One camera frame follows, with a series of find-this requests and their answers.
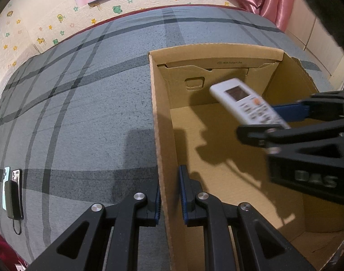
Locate teal phone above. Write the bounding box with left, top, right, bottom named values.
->
left=0, top=167, right=10, bottom=211

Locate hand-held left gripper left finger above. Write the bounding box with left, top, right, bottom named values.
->
left=27, top=172, right=161, bottom=271

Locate black power bank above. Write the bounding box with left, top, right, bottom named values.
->
left=4, top=180, right=25, bottom=220

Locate white remote control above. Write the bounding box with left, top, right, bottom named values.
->
left=209, top=78, right=291, bottom=130

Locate cardboard box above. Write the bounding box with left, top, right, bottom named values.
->
left=148, top=44, right=344, bottom=271

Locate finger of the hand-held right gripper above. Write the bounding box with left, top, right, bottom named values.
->
left=272, top=90, right=344, bottom=122
left=237, top=118, right=344, bottom=159

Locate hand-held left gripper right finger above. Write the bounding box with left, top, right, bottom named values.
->
left=179, top=165, right=316, bottom=271

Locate beige wardrobe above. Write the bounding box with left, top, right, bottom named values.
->
left=285, top=0, right=344, bottom=91

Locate grey plaid bed sheet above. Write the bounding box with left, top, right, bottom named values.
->
left=0, top=4, right=337, bottom=263

